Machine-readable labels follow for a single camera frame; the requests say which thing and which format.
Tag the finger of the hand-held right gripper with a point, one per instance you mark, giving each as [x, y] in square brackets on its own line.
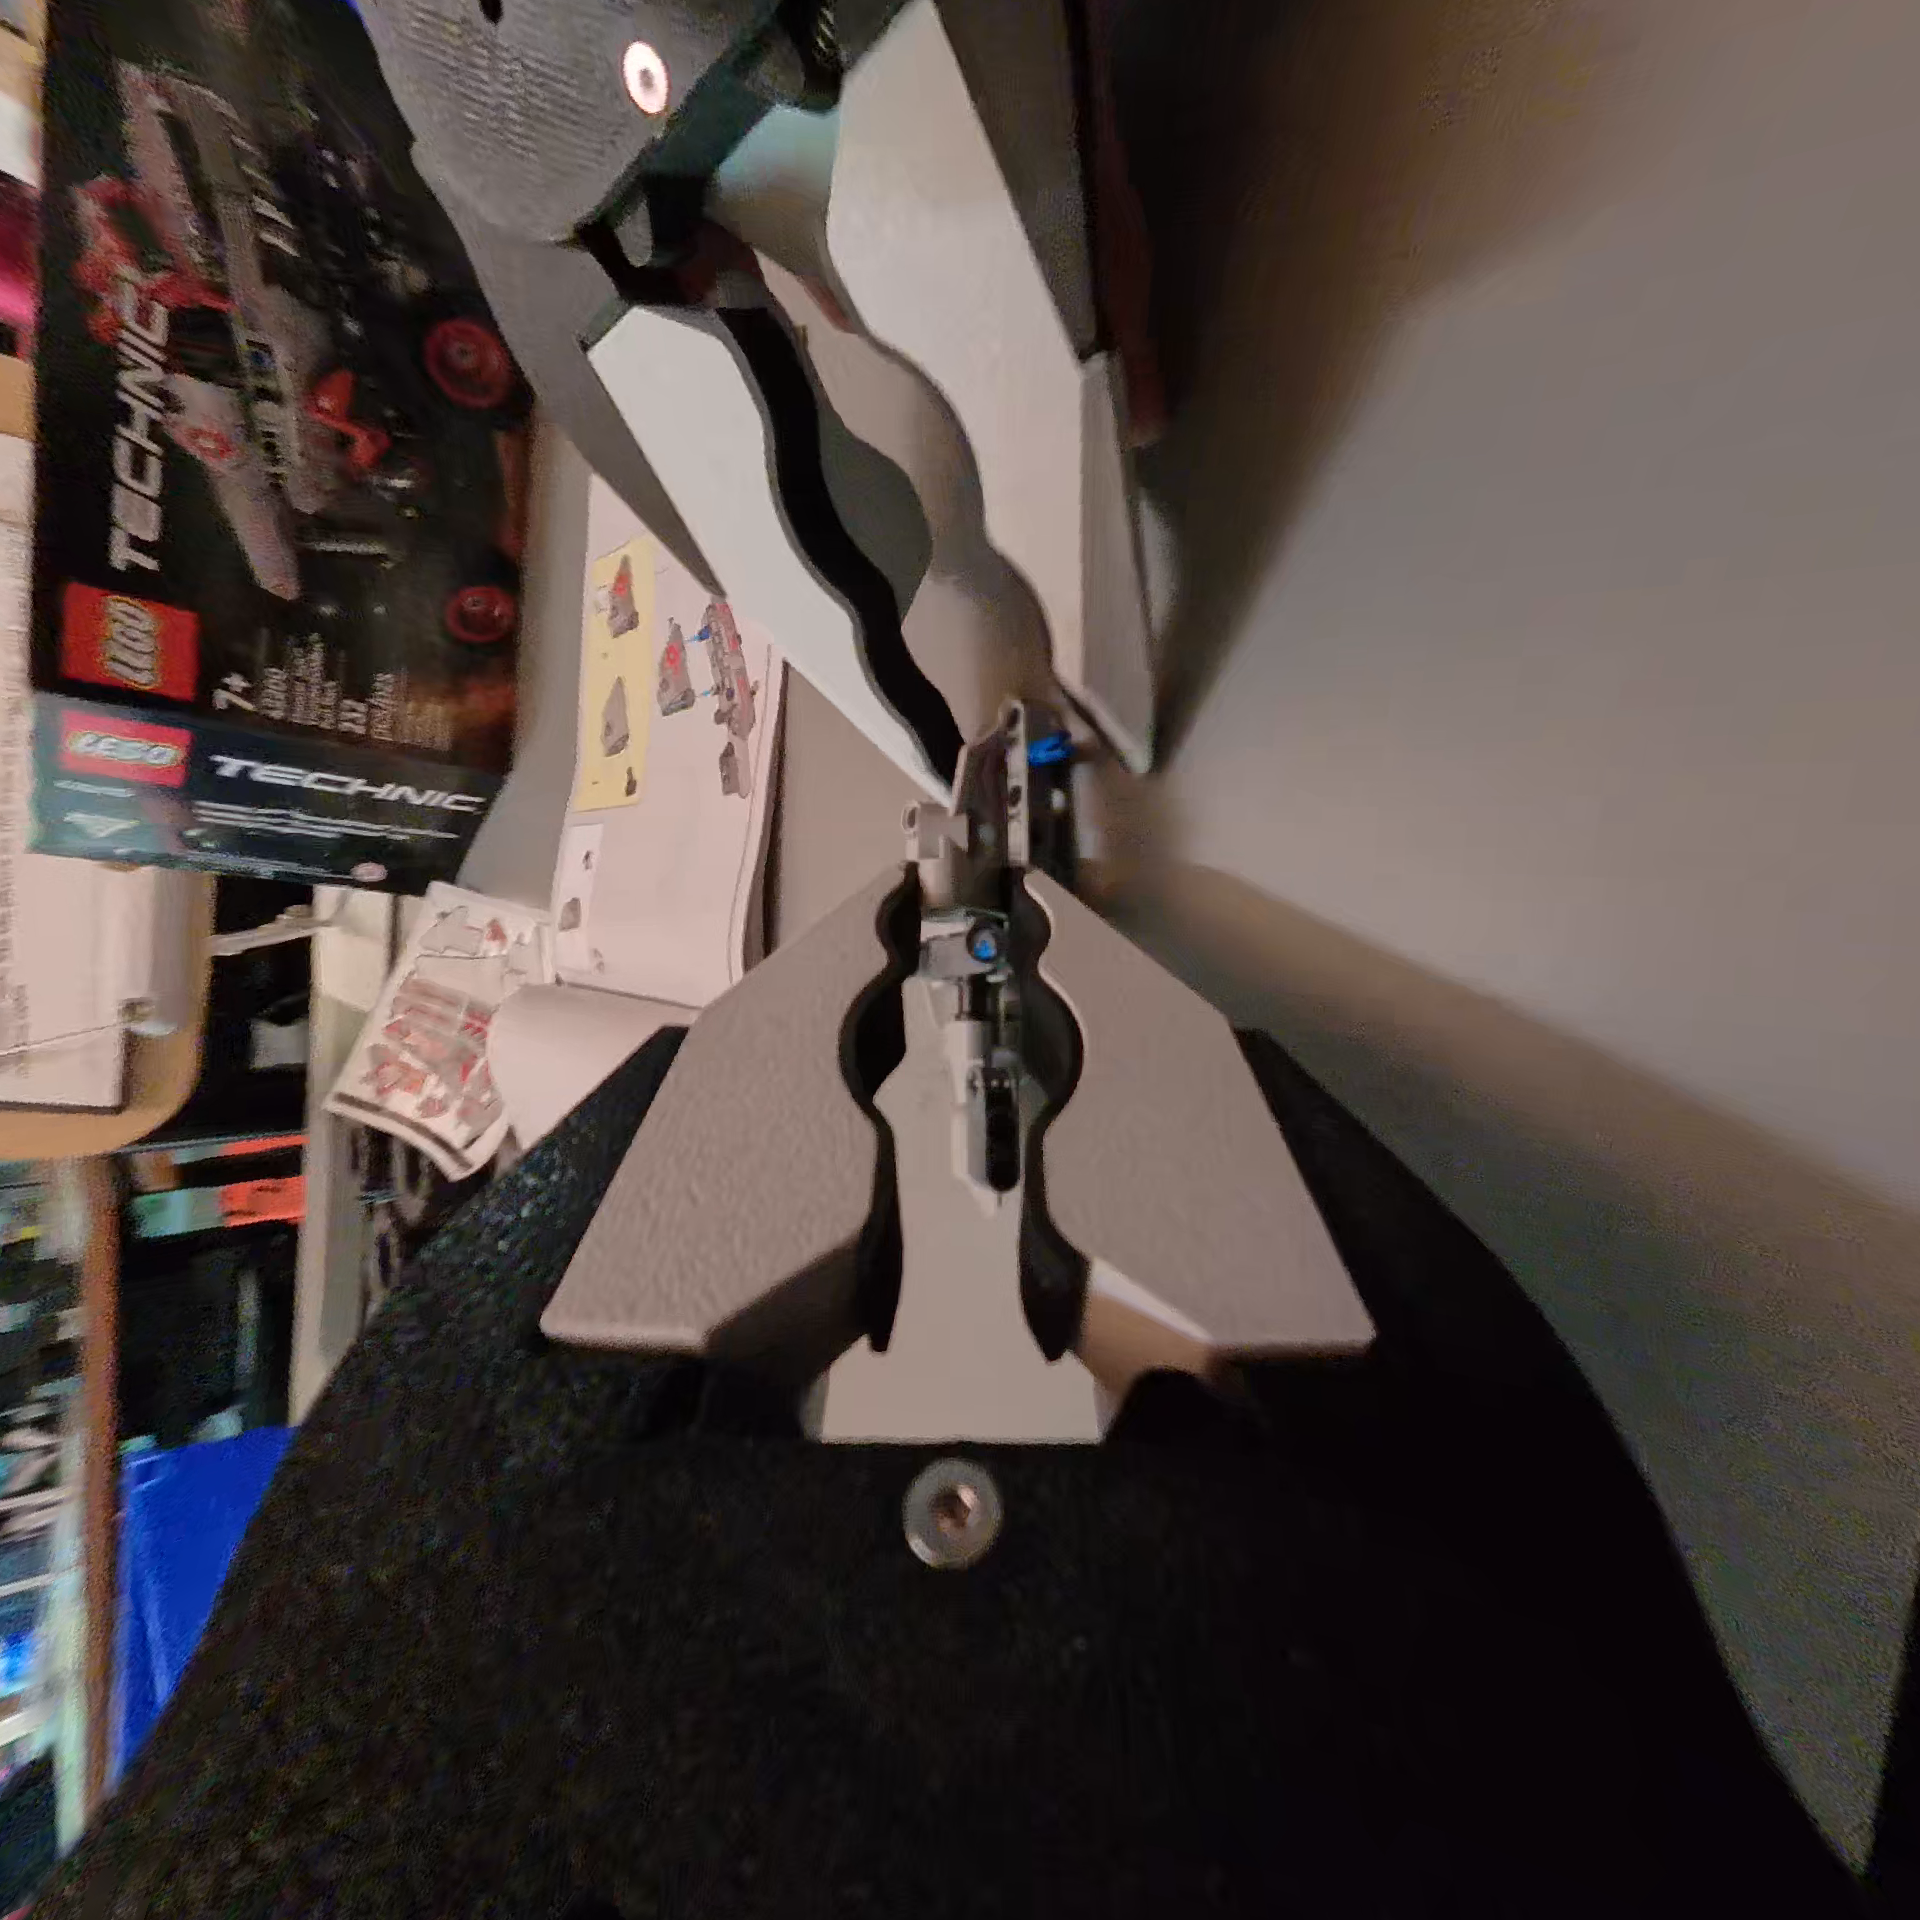
[705, 451]
[990, 376]

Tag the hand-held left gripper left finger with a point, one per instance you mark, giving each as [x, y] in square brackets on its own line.
[720, 1185]

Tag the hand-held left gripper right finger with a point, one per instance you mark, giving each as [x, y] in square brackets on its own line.
[1200, 1200]

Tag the grey toy brick assembly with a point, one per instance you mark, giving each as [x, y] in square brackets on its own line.
[984, 1049]

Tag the red sticker sheet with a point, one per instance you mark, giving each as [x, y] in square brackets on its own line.
[435, 1035]

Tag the toy instruction booklet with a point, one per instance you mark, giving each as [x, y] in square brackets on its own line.
[675, 779]

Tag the black toy set box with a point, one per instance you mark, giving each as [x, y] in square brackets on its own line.
[255, 451]

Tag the blue bin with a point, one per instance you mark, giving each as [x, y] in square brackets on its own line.
[195, 1575]

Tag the cardboard box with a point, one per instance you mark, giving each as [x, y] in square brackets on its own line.
[91, 989]

